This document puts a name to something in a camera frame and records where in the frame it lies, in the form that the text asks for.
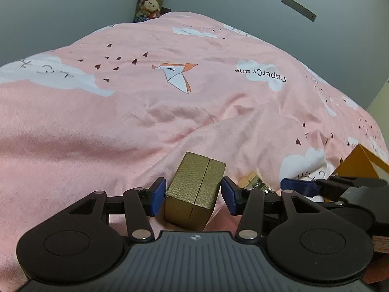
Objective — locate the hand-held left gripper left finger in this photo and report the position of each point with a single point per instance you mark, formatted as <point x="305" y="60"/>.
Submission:
<point x="158" y="196"/>

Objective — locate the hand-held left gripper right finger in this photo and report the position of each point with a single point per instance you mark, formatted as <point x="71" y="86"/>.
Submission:
<point x="229" y="194"/>

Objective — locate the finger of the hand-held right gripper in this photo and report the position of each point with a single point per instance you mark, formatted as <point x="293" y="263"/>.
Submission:
<point x="299" y="187"/>

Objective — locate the gold textured box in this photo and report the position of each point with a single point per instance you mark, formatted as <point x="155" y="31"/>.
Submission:
<point x="191" y="191"/>

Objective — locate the yellow cardboard box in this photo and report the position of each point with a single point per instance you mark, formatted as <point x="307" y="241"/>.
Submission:
<point x="363" y="162"/>

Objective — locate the pink printed blanket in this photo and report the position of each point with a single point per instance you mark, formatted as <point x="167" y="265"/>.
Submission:
<point x="121" y="112"/>

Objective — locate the grey wall strip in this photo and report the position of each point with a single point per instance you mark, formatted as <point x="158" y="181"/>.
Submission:
<point x="299" y="8"/>

